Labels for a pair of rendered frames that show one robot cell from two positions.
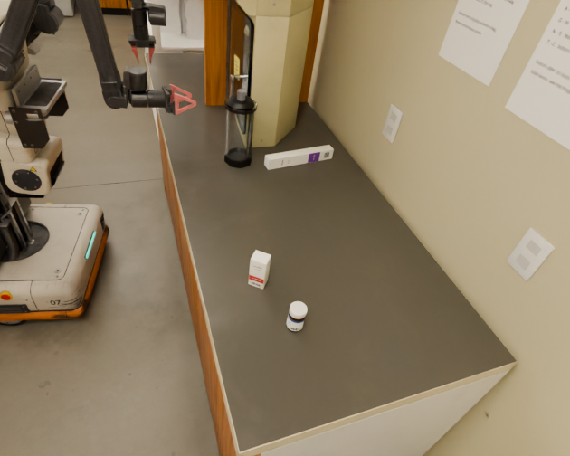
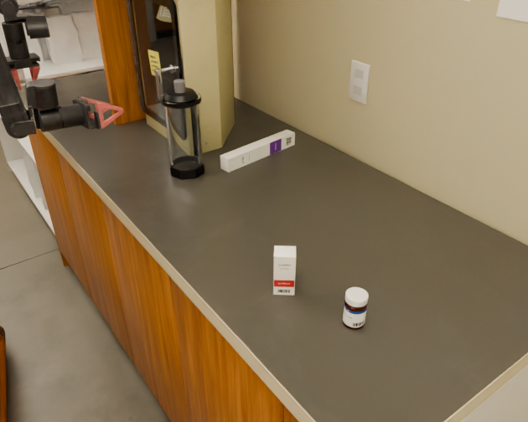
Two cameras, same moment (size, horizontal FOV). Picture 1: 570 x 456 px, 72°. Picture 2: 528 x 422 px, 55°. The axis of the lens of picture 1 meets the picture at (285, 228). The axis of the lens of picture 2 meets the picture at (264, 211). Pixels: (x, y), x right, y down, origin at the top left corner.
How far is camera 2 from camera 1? 0.28 m
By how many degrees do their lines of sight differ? 13
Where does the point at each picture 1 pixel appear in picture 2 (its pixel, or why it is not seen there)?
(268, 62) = (199, 45)
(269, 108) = (208, 100)
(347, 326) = (413, 305)
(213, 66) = (116, 74)
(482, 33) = not seen: outside the picture
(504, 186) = (523, 99)
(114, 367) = not seen: outside the picture
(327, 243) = (340, 229)
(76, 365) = not seen: outside the picture
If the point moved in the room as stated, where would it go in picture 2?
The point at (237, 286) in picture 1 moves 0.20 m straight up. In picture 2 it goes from (261, 301) to (261, 216)
